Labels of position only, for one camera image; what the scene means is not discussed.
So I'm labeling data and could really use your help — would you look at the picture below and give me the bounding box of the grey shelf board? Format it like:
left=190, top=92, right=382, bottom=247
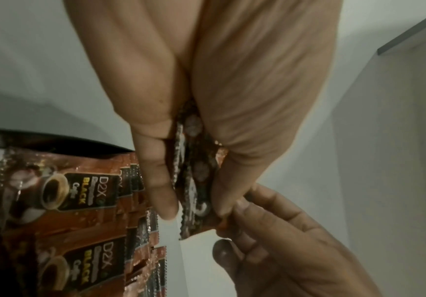
left=377, top=8, right=426, bottom=56

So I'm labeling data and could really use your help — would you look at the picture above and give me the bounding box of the person's left hand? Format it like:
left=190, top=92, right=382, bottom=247
left=63, top=0, right=343, bottom=221

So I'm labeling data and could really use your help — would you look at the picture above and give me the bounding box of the person's right hand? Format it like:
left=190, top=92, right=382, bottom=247
left=212, top=183, right=384, bottom=297

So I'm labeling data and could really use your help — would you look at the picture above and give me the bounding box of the brown coffee sachet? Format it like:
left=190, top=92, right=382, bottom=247
left=168, top=98, right=233, bottom=241

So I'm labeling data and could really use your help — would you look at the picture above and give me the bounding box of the stack of brown coffee packets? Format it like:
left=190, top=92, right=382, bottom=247
left=0, top=145, right=168, bottom=297

